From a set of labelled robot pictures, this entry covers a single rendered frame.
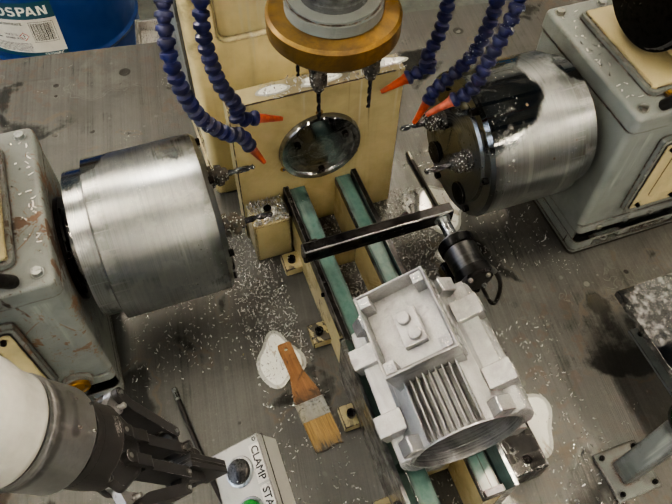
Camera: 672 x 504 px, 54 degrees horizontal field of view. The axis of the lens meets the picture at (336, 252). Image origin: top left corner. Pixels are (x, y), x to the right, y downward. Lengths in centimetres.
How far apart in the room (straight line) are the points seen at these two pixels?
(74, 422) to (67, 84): 122
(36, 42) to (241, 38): 149
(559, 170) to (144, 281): 67
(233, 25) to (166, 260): 40
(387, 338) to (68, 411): 45
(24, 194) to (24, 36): 158
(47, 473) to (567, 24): 104
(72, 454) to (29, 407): 6
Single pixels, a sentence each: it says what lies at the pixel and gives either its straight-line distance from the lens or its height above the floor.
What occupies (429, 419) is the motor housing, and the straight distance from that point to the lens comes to 86.
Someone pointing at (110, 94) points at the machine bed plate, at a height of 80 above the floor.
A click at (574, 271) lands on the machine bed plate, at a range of 136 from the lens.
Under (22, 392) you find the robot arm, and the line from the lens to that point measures 53.
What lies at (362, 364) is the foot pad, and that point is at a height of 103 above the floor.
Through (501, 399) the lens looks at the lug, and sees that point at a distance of 86.
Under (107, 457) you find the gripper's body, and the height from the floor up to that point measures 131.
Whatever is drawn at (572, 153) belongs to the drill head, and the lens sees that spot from 113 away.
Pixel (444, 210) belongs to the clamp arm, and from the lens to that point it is 108.
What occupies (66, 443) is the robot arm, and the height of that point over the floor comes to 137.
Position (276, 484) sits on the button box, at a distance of 83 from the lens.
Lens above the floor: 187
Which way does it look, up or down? 56 degrees down
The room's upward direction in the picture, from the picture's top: 2 degrees clockwise
